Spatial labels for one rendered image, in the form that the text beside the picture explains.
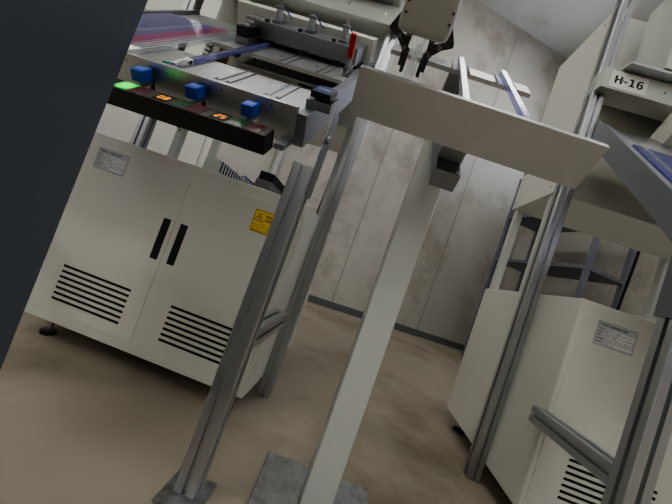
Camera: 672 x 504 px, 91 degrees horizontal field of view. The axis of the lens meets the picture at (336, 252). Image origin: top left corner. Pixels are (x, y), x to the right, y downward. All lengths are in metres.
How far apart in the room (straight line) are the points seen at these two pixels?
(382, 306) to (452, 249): 3.90
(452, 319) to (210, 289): 3.98
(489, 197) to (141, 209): 4.37
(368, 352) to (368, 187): 3.46
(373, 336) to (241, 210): 0.52
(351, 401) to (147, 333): 0.62
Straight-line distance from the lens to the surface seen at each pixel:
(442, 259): 4.47
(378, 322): 0.67
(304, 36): 1.20
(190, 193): 1.03
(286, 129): 0.67
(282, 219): 0.62
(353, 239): 3.94
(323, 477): 0.77
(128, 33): 0.40
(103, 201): 1.17
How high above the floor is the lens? 0.48
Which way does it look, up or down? 3 degrees up
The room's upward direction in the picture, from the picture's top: 20 degrees clockwise
